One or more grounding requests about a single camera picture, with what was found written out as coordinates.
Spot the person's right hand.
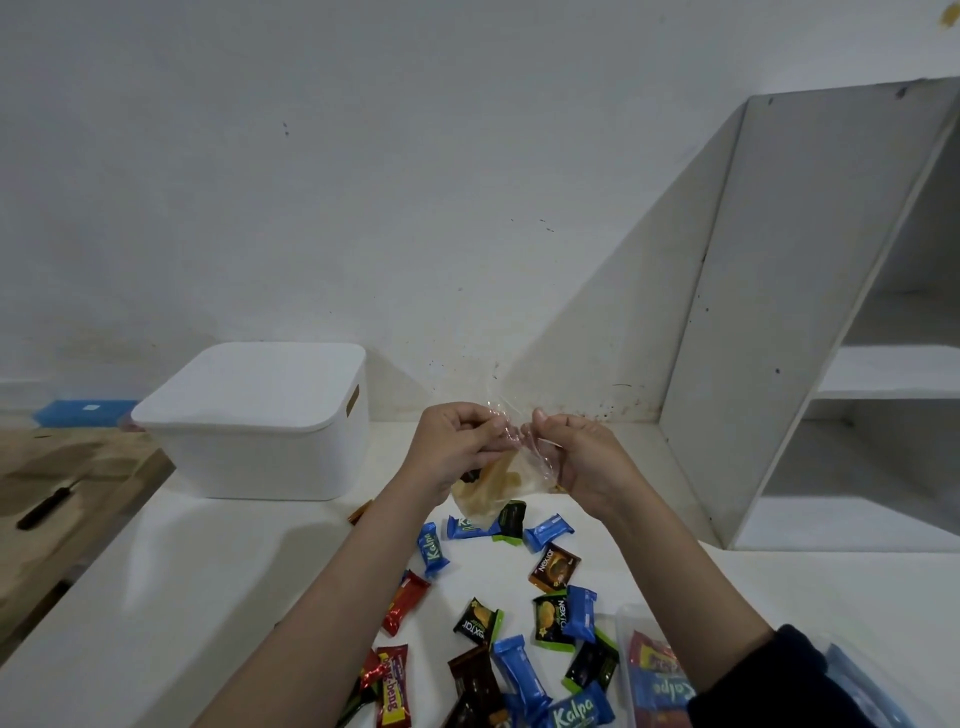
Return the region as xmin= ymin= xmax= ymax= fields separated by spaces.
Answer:
xmin=521 ymin=408 xmax=640 ymax=522

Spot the person's left hand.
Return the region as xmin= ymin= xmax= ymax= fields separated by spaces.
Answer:
xmin=401 ymin=402 xmax=521 ymax=511

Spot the clear plastic bag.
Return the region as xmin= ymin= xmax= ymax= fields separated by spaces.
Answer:
xmin=450 ymin=375 xmax=565 ymax=526

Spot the person's left forearm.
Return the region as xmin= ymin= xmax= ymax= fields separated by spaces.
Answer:
xmin=191 ymin=476 xmax=451 ymax=728

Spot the person's right forearm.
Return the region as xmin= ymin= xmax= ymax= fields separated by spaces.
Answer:
xmin=581 ymin=483 xmax=777 ymax=695

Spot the pile of assorted snack packets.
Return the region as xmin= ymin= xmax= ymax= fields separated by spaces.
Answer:
xmin=330 ymin=498 xmax=624 ymax=728

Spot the white lidded storage box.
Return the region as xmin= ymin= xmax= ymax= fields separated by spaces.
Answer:
xmin=130 ymin=342 xmax=370 ymax=502

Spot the red wrapper candy bar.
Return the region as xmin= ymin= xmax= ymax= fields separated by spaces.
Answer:
xmin=628 ymin=630 xmax=680 ymax=676

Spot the blue wrapper wafer bar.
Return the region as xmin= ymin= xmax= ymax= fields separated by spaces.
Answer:
xmin=631 ymin=669 xmax=697 ymax=714

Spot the white shelf unit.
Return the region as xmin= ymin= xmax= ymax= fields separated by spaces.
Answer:
xmin=658 ymin=77 xmax=960 ymax=554

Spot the person's dark sleeve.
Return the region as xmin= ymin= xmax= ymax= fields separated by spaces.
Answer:
xmin=686 ymin=624 xmax=880 ymax=728

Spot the clear plastic container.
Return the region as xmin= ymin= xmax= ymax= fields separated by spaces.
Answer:
xmin=615 ymin=603 xmax=935 ymax=728

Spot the blue flat box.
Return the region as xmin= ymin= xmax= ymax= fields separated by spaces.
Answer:
xmin=33 ymin=399 xmax=141 ymax=430

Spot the wooden workbench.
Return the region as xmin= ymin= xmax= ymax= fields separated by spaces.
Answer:
xmin=0 ymin=427 xmax=177 ymax=665

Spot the black handled tool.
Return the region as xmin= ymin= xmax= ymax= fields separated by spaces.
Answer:
xmin=16 ymin=480 xmax=81 ymax=532

